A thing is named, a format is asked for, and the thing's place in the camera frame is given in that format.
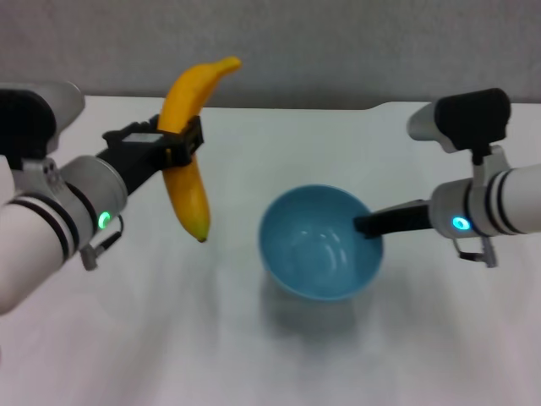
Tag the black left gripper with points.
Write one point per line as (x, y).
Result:
(135, 160)

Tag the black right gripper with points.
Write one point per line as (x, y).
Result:
(406, 217)

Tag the blue ceramic bowl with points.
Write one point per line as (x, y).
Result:
(313, 258)

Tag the yellow banana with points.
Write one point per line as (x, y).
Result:
(188, 199)

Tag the right robot arm silver white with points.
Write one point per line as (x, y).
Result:
(494, 205)

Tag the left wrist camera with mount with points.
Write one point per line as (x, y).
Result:
(25, 122)

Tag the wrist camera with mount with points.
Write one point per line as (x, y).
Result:
(473, 116)
(25, 122)

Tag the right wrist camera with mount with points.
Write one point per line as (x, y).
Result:
(473, 116)

